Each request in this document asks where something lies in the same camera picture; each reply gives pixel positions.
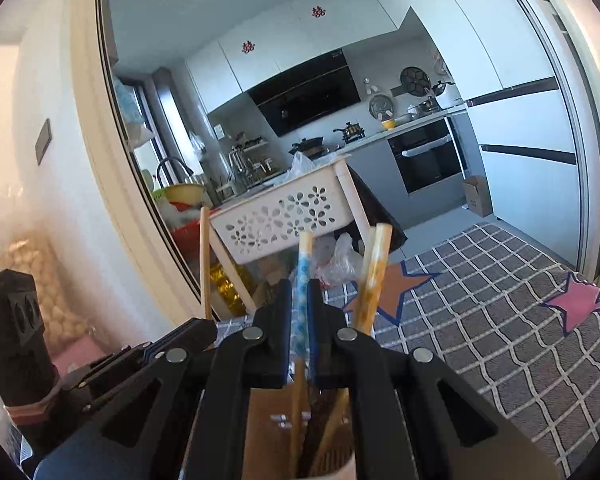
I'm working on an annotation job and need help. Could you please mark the black range hood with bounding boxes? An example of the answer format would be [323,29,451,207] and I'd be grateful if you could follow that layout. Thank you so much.
[246,48,364,137]

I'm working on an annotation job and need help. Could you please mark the cardboard box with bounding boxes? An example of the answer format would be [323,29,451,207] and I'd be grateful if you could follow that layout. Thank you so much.
[462,175,494,217]

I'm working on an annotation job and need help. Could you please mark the clear plastic bag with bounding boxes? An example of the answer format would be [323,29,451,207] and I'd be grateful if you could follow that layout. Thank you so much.
[310,232,367,287]

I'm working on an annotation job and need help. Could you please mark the white plastic utensil holder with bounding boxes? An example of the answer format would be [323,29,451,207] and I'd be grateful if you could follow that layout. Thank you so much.
[241,384,362,480]

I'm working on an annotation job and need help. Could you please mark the black cooking pot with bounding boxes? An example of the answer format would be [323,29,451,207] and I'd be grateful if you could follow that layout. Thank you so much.
[332,120,366,142]

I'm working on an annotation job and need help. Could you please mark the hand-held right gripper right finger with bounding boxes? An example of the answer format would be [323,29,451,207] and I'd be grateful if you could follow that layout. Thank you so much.
[309,285,563,480]

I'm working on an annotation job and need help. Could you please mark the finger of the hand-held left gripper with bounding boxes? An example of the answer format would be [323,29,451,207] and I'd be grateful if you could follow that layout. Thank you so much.
[62,317,219,414]

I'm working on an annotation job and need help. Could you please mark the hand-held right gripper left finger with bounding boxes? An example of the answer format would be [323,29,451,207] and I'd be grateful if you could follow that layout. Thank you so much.
[32,280,293,480]

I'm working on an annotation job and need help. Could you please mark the grey wall switch panel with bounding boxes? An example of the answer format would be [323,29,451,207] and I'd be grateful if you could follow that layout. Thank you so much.
[33,118,53,166]

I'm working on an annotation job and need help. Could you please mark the white rice cooker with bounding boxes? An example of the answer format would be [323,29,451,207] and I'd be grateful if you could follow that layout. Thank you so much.
[431,80,457,109]

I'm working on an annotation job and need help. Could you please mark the white upper kitchen cabinets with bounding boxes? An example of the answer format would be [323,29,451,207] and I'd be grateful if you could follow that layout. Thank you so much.
[184,0,417,117]

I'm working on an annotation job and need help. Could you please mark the white refrigerator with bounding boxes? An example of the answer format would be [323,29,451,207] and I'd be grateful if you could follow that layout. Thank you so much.
[380,0,582,272]

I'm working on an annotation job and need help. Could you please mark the black built-in oven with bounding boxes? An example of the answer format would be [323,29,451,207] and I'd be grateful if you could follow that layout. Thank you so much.
[387,117,467,197]

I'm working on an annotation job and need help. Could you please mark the white flower-cut basket rack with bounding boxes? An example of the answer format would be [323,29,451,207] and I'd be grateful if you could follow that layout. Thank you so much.
[207,154,377,313]

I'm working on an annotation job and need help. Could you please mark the grey checked star tablecloth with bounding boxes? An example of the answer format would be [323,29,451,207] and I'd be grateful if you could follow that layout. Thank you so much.
[214,222,600,480]

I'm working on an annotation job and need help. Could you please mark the hanging round pan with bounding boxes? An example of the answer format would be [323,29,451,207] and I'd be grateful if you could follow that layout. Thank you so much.
[368,93,395,119]

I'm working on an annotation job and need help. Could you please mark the red plastic basket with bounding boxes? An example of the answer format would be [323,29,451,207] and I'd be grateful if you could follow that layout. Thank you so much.
[169,219,206,262]

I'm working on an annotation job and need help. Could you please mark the blue patterned wooden chopstick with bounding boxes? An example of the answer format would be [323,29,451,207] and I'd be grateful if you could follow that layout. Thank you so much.
[287,231,315,479]

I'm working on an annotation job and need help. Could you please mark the yellow basin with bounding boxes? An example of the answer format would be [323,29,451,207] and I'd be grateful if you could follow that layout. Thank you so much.
[152,183,209,206]

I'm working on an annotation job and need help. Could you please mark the hanging multi-cup frying pan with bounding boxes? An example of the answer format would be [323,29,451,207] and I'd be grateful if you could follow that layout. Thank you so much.
[399,65,431,97]

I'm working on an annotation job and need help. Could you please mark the bag of white balls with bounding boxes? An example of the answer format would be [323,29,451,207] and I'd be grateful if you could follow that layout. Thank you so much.
[0,229,89,357]

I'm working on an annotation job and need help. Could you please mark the black wok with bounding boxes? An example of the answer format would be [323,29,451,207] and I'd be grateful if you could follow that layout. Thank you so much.
[288,137,326,157]

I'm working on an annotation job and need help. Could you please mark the stack of pink stools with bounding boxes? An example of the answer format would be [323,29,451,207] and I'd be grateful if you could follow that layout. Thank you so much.
[50,334,127,377]

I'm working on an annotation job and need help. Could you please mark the kitchen faucet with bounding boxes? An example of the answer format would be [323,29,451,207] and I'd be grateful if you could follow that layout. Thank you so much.
[155,157,194,189]

